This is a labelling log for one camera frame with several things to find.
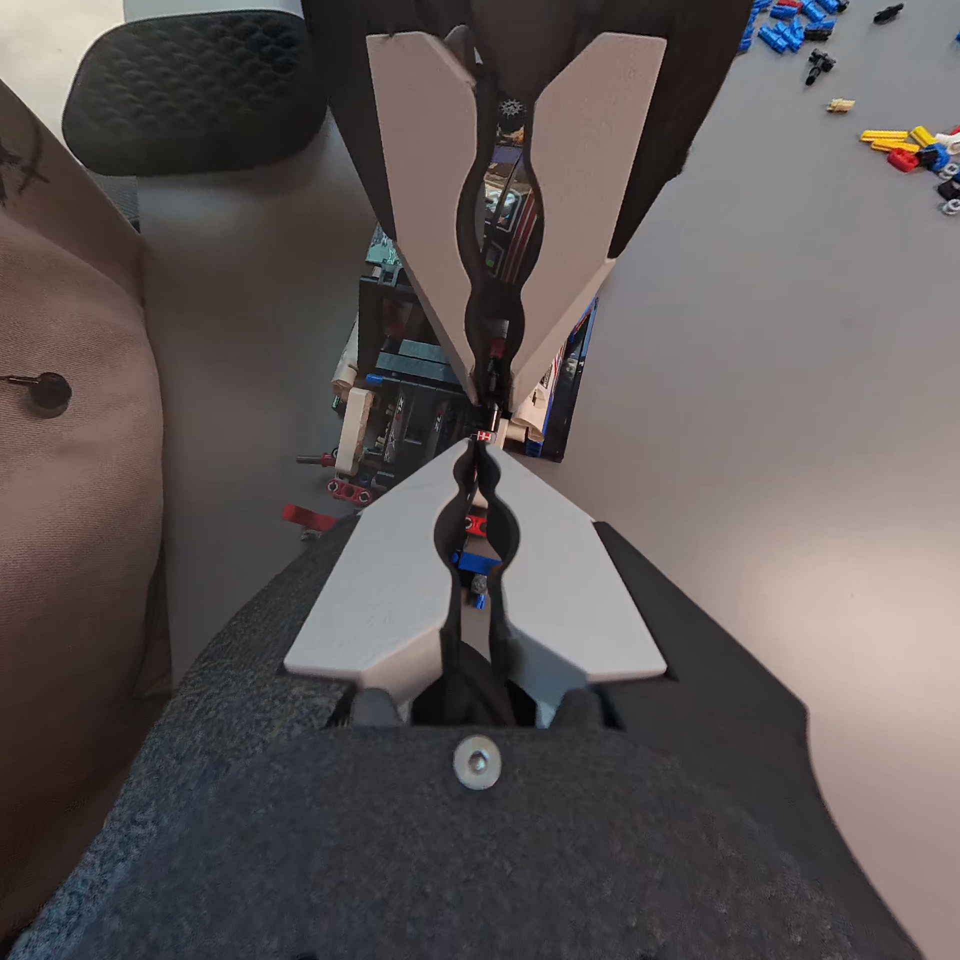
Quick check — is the pile of mixed brick pieces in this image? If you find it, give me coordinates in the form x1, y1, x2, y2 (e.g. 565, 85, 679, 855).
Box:
858, 123, 960, 219

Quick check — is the toy brick race car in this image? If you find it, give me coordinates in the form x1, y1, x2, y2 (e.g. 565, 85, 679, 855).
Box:
281, 97, 601, 609

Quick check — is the pile of blue brick pins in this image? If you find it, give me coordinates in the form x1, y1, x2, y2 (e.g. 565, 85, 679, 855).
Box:
738, 0, 852, 55

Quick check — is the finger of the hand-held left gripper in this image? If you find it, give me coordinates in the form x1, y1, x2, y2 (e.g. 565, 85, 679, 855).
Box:
502, 30, 669, 417
366, 24, 498, 405

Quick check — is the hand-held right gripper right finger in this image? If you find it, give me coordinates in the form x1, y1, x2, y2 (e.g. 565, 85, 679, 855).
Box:
478, 441, 670, 729

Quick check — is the beige cushioned chair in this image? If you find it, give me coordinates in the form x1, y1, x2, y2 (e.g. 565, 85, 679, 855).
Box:
0, 78, 177, 931

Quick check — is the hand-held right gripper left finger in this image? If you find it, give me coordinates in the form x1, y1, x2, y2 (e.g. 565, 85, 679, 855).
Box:
283, 438, 481, 727

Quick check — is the black mesh armrest pad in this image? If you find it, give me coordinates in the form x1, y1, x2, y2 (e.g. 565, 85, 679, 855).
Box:
61, 13, 316, 180

